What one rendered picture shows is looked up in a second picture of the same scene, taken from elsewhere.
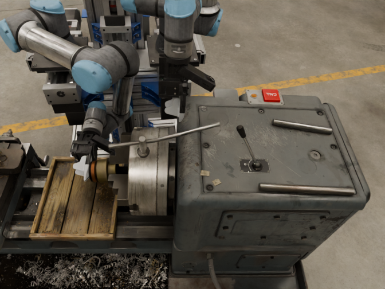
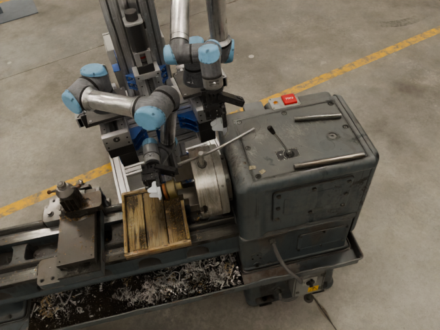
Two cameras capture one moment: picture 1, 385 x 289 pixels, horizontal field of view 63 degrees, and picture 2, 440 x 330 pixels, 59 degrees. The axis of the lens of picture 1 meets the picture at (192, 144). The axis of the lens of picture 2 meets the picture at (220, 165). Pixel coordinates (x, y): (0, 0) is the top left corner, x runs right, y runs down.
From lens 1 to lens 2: 0.63 m
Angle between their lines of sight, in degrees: 2
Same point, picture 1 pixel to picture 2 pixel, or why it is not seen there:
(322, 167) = (338, 143)
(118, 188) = (188, 198)
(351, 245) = (406, 222)
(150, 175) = (211, 179)
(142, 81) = (179, 113)
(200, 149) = (244, 152)
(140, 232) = (210, 234)
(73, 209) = (151, 229)
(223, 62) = (241, 77)
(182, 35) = (215, 73)
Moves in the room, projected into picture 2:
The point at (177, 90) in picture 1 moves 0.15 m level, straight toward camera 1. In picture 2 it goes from (218, 111) to (225, 139)
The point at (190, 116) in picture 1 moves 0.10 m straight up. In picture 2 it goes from (230, 130) to (228, 113)
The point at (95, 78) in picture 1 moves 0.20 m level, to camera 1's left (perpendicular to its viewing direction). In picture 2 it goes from (154, 118) to (105, 124)
